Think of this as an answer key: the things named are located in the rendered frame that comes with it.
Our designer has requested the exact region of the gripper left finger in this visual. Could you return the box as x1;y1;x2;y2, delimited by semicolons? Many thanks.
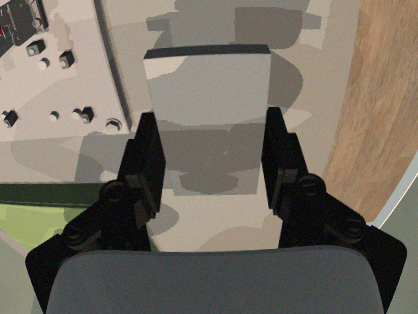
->
25;112;166;314

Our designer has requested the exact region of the grey fixture plate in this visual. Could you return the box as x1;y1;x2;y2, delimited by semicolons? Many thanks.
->
0;0;132;142

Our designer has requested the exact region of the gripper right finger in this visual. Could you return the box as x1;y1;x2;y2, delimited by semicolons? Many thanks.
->
261;107;407;314

